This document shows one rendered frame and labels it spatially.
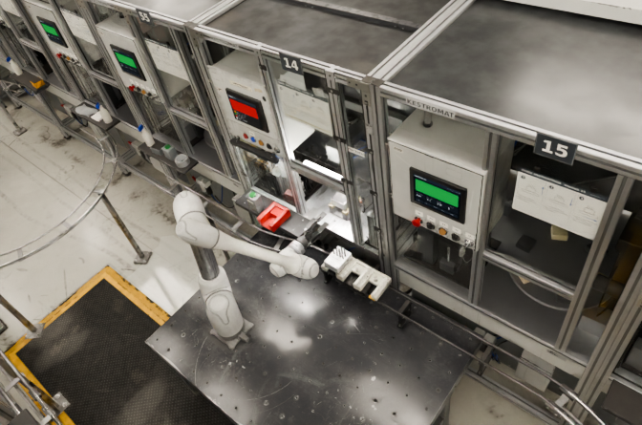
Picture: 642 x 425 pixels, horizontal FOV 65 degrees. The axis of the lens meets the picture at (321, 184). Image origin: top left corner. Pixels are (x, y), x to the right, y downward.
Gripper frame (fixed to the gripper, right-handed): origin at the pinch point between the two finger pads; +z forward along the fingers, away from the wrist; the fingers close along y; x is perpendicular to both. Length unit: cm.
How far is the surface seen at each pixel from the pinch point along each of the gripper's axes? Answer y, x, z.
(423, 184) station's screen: 63, -65, -1
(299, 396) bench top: -33, -39, -76
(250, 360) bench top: -33, -6, -76
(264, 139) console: 44, 34, 2
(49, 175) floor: -100, 347, -41
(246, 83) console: 80, 34, 2
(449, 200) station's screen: 61, -77, 0
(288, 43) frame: 100, 13, 15
